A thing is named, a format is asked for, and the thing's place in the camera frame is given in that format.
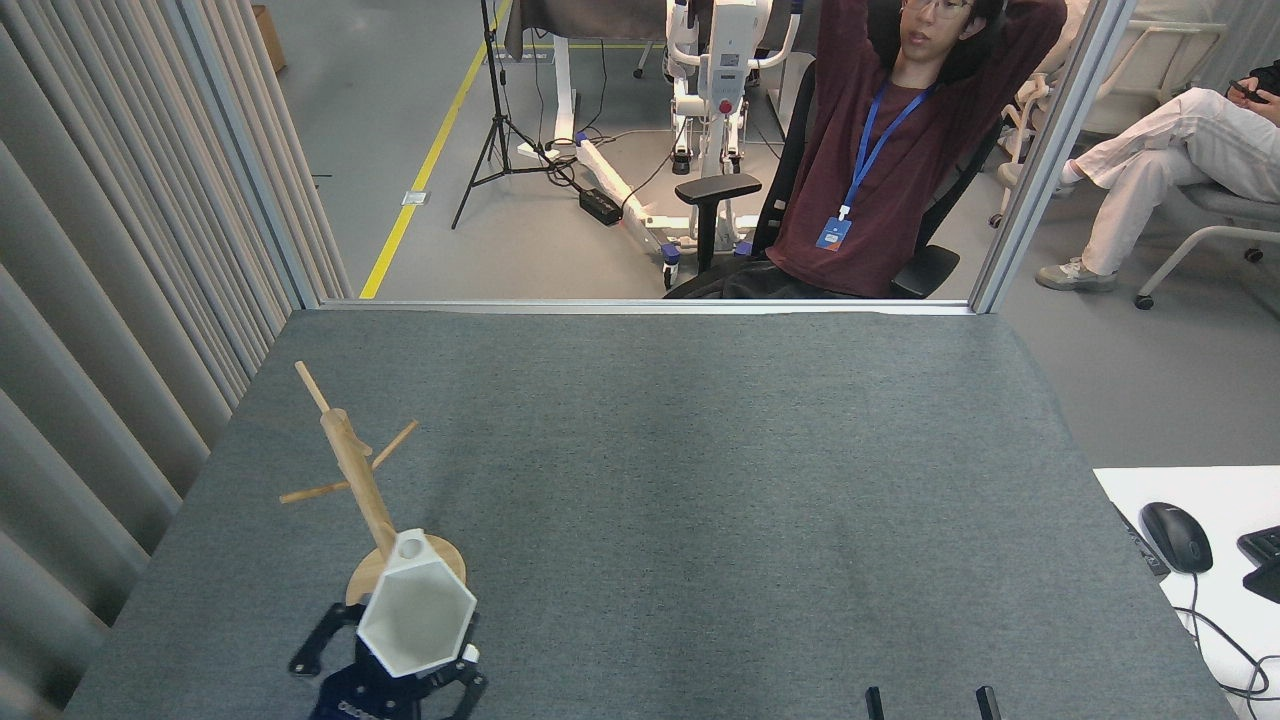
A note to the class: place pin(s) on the silver frame post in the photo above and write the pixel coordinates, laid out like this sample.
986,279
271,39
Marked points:
1055,150

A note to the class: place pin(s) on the beige chair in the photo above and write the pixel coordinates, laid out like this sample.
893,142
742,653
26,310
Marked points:
1150,75

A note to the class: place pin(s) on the black power strip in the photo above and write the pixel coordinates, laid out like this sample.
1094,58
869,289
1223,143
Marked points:
600,206

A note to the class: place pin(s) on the wooden cup storage rack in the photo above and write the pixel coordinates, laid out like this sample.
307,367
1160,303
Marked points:
355,475

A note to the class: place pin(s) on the person across table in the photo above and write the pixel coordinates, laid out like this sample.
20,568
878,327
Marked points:
900,170

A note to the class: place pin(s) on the white stand on wheels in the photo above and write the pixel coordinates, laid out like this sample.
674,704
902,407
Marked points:
690,110

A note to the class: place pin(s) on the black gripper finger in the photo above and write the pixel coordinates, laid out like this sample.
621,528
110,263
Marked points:
989,705
465,680
325,640
874,705

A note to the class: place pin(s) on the grey pleated curtain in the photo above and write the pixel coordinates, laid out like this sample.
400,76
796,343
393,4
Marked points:
110,250

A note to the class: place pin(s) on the blue badge card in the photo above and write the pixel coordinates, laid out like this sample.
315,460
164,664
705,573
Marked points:
833,233

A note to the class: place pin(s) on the silver frame rail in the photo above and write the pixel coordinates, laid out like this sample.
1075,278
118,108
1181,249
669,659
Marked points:
600,305

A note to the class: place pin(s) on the black tripod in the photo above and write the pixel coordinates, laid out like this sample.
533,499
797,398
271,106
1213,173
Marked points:
497,120

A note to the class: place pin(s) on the white chair on castors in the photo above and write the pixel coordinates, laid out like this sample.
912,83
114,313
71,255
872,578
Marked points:
1215,225

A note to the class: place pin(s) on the silver floor socket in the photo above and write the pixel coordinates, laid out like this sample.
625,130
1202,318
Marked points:
415,198

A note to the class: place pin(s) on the dark-rimmed glasses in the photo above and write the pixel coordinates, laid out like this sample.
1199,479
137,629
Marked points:
935,7

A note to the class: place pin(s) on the black smartphone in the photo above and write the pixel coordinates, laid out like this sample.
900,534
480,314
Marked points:
1245,91

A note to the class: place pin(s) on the seated person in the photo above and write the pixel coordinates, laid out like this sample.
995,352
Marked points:
1160,150

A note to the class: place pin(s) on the cardboard box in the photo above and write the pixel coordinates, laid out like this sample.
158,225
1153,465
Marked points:
268,38

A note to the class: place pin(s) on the black office chair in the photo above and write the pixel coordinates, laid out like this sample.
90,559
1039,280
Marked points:
715,200

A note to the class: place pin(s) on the black keyboard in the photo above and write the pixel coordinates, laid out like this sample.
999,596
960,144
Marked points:
1262,560

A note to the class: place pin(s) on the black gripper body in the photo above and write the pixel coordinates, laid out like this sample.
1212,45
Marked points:
375,698

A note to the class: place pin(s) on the white hexagonal cup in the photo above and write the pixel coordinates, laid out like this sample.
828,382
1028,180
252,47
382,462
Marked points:
415,605

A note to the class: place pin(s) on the black computer mouse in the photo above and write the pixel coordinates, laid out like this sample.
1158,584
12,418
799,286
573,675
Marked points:
1177,536

